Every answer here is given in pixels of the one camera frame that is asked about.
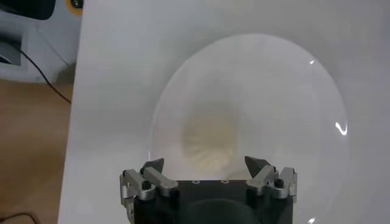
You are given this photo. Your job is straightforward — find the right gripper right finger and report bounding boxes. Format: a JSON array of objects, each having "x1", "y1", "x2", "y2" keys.
[{"x1": 244, "y1": 155, "x2": 299, "y2": 203}]

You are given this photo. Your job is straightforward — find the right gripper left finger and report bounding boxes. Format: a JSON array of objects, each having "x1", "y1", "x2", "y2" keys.
[{"x1": 119, "y1": 157, "x2": 180, "y2": 215}]

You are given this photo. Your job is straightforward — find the white steamed baozi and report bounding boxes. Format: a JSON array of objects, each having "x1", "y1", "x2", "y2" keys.
[{"x1": 181, "y1": 114, "x2": 241, "y2": 180}]

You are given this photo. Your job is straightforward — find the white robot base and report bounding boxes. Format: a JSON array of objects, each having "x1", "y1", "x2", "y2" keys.
[{"x1": 0, "y1": 0, "x2": 85, "y2": 83}]

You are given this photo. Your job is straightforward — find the white round plate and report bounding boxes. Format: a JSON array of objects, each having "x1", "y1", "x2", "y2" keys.
[{"x1": 148, "y1": 32, "x2": 350, "y2": 224}]

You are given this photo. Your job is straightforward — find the black floor cable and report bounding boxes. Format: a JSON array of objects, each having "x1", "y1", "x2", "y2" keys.
[{"x1": 16, "y1": 48, "x2": 73, "y2": 105}]

